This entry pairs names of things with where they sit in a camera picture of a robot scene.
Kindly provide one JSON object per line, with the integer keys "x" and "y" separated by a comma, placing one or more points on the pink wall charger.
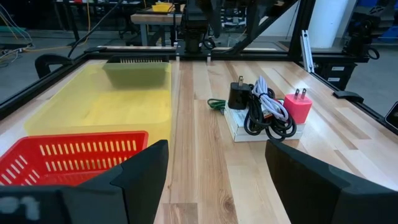
{"x": 297, "y": 109}

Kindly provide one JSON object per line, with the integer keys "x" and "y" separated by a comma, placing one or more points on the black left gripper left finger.
{"x": 143, "y": 186}

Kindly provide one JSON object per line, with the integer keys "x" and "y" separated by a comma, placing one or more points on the silver aluminium extrusion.
{"x": 306, "y": 49}

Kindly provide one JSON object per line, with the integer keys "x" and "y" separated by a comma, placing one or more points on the blue storage bin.
{"x": 390, "y": 34}

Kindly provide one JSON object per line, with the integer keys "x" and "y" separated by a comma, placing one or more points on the background black robot arm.
{"x": 360, "y": 31}

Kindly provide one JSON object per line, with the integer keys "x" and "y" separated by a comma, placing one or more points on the black table clamp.
{"x": 46, "y": 62}
{"x": 348, "y": 96}

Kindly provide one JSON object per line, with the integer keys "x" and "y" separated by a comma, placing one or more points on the background yellow bin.
{"x": 162, "y": 7}

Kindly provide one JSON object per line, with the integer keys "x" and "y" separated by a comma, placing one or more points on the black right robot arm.
{"x": 196, "y": 25}

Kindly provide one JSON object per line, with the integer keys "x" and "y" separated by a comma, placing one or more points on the black equipment box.
{"x": 342, "y": 74}

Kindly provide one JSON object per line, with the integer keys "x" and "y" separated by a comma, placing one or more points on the translucent yellow plastic bin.
{"x": 93, "y": 109}

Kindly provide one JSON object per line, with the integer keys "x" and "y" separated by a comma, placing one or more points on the black aluminium table frame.
{"x": 264, "y": 57}

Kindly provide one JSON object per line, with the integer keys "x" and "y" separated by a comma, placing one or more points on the black wall charger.
{"x": 238, "y": 96}

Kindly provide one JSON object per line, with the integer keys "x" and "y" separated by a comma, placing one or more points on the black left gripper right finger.
{"x": 301, "y": 186}

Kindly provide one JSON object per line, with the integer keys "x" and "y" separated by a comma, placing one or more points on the small black device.
{"x": 392, "y": 116}

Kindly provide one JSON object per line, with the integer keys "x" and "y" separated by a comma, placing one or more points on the red slotted plastic basket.
{"x": 81, "y": 157}

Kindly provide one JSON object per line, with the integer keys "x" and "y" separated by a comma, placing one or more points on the wooden background workbench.
{"x": 155, "y": 18}

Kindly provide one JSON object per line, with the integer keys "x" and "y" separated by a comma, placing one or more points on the white pillar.
{"x": 329, "y": 21}

